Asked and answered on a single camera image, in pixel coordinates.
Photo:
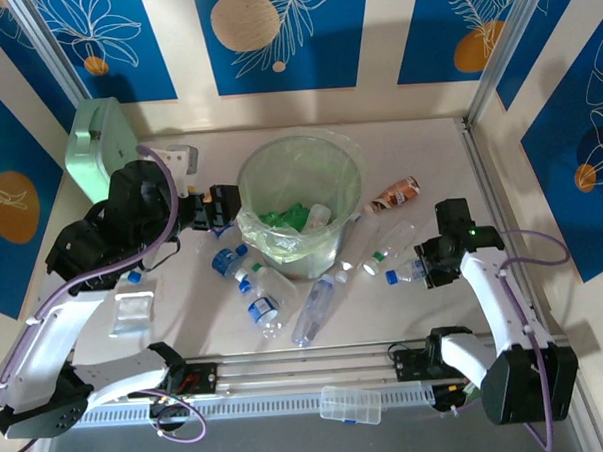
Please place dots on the clear bottle with blue label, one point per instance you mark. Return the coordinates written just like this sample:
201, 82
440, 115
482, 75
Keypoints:
406, 272

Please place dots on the brown Nescafe coffee bottle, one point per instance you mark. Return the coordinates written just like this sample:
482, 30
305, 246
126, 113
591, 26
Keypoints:
397, 194

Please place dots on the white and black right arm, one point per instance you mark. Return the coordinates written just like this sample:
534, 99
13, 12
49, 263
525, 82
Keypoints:
495, 302

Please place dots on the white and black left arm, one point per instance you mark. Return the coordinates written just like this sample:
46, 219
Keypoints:
36, 337

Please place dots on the translucent green bin liner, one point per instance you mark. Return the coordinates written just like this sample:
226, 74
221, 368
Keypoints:
262, 248

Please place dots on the clear round waste bin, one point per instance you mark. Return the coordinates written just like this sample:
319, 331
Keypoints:
299, 176

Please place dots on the clear bottle with green mark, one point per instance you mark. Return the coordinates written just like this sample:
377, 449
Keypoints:
397, 237

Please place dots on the small bottle with blue cap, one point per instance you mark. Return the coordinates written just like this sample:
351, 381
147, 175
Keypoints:
135, 276

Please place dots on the mint green case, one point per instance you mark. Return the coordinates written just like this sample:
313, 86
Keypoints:
97, 140

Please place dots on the clear zip bag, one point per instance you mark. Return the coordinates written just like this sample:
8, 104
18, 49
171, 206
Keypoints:
132, 313

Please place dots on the Pocari Sweat clear bottle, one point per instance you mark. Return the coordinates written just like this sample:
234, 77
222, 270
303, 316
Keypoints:
225, 262

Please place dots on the clear bottle with blue cap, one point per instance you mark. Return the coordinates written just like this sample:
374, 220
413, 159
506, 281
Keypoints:
241, 249

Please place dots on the clear plastic bottle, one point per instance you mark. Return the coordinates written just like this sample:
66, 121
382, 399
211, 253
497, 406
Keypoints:
276, 287
318, 215

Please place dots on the long clear water bottle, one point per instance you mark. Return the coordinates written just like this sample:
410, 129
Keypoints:
315, 305

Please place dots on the crushed green plastic bottle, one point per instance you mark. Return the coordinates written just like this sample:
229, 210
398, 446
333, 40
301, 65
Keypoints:
286, 217

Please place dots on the clear bottle round logo label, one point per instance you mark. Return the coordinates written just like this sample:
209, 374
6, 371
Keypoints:
263, 309

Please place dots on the clear plastic organizer box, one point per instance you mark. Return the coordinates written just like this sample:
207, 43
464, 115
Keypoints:
349, 404

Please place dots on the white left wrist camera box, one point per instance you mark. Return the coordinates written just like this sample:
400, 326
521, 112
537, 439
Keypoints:
183, 158

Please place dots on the aluminium table edge rail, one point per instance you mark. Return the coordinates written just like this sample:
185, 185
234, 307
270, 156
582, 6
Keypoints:
484, 178

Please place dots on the aluminium frame post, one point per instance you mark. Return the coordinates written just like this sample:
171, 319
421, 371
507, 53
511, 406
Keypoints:
504, 52
53, 51

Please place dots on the metal linear rail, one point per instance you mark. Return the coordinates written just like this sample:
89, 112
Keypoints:
307, 366

